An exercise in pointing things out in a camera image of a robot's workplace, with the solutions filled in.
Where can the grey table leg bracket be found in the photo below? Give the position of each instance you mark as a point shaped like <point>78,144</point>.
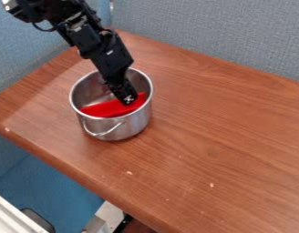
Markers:
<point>106,219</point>

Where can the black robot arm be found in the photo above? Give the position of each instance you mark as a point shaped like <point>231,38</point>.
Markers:
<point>75,20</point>

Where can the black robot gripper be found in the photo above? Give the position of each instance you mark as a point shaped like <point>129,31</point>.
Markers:
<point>106,50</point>

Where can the red plastic block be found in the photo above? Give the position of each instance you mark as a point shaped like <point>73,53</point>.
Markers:
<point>114,108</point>

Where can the white box with black base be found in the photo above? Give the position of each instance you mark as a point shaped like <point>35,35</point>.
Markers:
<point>18,222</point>

